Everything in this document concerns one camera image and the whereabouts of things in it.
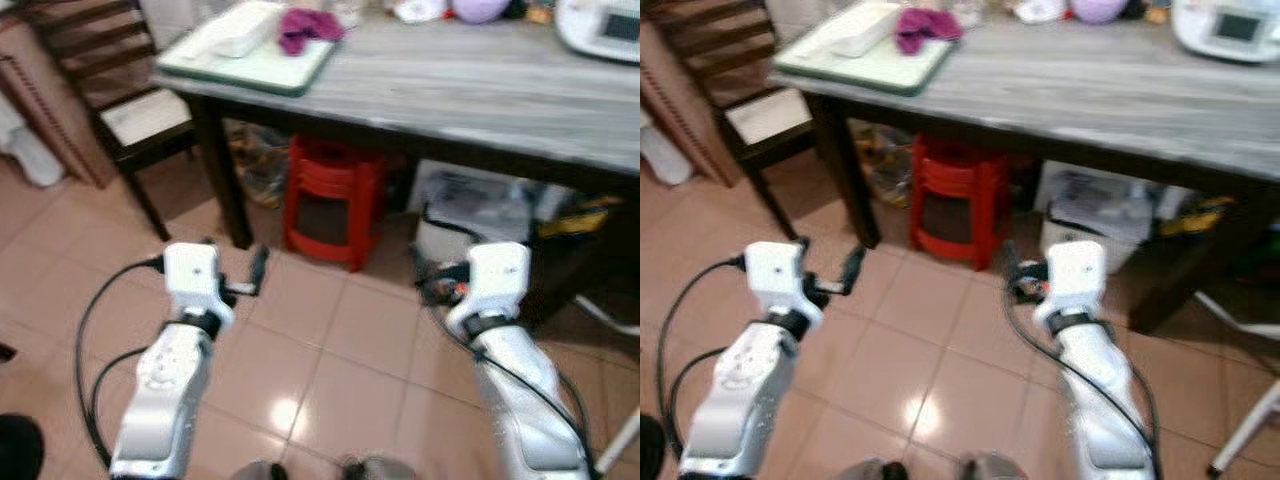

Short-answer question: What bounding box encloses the dark wooden slatted chair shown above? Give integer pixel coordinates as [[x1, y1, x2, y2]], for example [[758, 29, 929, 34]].
[[648, 0, 816, 241], [25, 0, 201, 241]]

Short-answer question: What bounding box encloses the brown wooden cabinet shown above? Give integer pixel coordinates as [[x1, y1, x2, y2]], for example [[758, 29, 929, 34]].
[[0, 10, 117, 190], [640, 18, 737, 187]]

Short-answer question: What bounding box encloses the purple rounded object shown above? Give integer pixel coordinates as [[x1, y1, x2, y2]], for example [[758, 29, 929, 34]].
[[1069, 0, 1130, 26], [452, 0, 512, 26]]

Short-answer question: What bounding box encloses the white oblong container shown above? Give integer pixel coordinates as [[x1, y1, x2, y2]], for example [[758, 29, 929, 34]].
[[194, 0, 287, 60], [814, 0, 907, 60]]

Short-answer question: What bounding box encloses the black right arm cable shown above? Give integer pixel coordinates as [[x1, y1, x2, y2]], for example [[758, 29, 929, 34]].
[[428, 298, 601, 476], [1004, 290, 1163, 476]]

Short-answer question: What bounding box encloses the clear plastic bag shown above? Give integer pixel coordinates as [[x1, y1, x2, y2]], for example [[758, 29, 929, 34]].
[[850, 120, 917, 208], [227, 120, 293, 208]]

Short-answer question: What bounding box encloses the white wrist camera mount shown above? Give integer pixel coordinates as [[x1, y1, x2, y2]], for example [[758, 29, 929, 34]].
[[1032, 240, 1107, 339], [162, 242, 237, 323], [744, 241, 827, 321], [445, 241, 532, 341]]

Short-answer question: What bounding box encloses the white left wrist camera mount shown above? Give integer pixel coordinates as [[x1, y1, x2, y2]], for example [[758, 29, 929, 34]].
[[744, 241, 827, 321], [162, 242, 237, 323]]

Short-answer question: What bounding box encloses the grey robot foot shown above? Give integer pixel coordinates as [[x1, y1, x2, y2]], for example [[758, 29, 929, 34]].
[[834, 459, 907, 480], [959, 451, 1032, 480], [339, 454, 417, 480], [229, 459, 291, 480]]

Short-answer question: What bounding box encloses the black rounded object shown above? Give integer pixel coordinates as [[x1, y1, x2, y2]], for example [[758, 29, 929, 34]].
[[0, 414, 46, 480], [640, 414, 667, 480]]

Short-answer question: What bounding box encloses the long black left arm cable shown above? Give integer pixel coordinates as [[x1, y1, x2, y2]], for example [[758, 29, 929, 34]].
[[74, 254, 167, 471], [655, 254, 749, 459]]

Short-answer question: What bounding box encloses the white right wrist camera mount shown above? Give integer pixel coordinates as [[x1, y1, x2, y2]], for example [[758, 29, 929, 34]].
[[445, 241, 532, 341], [1032, 240, 1107, 339]]

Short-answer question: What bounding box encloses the magenta crumpled cloth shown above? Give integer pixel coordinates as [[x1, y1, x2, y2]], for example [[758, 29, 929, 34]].
[[894, 8, 964, 57], [277, 8, 347, 57]]

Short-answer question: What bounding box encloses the small white object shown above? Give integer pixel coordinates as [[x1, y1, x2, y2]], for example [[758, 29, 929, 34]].
[[1014, 0, 1069, 25], [392, 0, 451, 24]]

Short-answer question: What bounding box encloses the white metal furniture bar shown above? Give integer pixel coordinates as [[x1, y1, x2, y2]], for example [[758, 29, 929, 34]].
[[574, 294, 641, 337], [1194, 289, 1280, 342]]

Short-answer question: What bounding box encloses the grey right robot foot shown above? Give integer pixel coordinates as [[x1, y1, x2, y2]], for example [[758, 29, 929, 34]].
[[959, 451, 1032, 480], [339, 454, 417, 480]]

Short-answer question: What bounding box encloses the white kitchen appliance with display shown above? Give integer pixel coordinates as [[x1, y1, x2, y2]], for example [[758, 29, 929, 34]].
[[554, 0, 641, 64], [1169, 0, 1280, 64]]

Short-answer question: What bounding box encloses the white metal furniture leg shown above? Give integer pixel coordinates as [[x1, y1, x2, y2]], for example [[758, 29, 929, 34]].
[[595, 408, 641, 477], [1205, 374, 1280, 477]]

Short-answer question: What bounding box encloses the yellow and black package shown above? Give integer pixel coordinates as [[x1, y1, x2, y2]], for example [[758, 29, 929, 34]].
[[1160, 194, 1237, 241], [538, 194, 627, 241]]

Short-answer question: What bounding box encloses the pale green rimmed tray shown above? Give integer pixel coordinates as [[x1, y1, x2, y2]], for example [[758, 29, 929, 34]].
[[155, 8, 343, 99], [774, 12, 961, 99]]

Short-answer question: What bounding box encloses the grey top dark wood table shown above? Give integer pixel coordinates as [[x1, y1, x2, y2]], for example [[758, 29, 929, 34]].
[[775, 0, 1280, 336], [155, 0, 641, 326]]

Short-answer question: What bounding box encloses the grey left robot foot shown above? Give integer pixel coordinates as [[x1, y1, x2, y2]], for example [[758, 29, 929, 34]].
[[834, 459, 907, 480], [229, 459, 291, 480]]

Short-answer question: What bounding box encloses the red plastic stool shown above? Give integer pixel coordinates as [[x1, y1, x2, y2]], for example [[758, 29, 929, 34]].
[[908, 134, 1013, 273], [282, 134, 391, 273]]

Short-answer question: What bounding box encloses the white plastic jug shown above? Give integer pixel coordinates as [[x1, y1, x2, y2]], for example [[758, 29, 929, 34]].
[[640, 122, 694, 187], [0, 95, 67, 190]]

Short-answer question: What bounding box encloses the short black left arm cable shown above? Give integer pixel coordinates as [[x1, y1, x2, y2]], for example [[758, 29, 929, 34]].
[[89, 345, 153, 463], [668, 345, 733, 456]]

